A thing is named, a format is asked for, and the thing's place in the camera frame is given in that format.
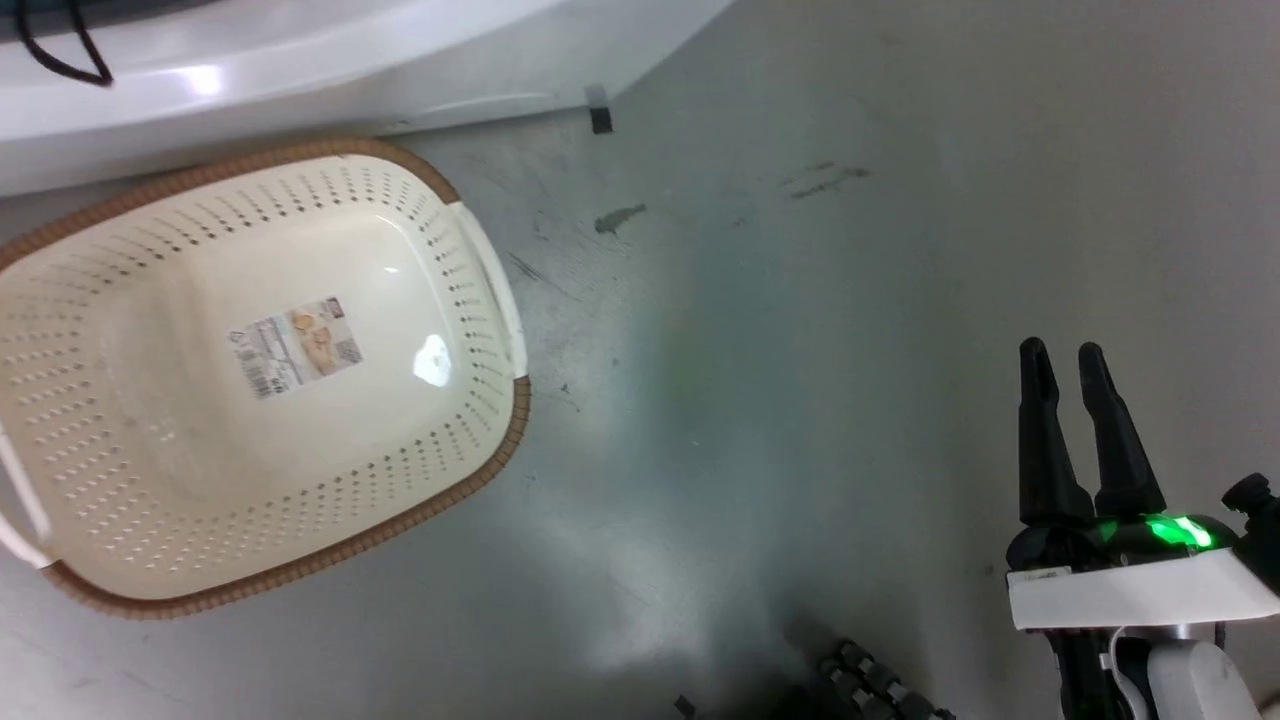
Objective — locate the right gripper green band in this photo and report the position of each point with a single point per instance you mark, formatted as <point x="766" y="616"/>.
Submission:
<point x="1130" y="570"/>

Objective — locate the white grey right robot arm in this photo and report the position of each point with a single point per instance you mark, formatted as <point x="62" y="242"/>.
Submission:
<point x="1180" y="670"/>

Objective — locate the cream perforated laundry basket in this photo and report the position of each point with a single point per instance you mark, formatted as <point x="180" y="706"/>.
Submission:
<point x="300" y="470"/>

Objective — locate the white washing machine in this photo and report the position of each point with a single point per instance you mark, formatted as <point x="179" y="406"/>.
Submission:
<point x="300" y="70"/>

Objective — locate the paper product label sticker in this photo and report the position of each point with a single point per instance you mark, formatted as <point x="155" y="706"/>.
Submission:
<point x="296" y="347"/>

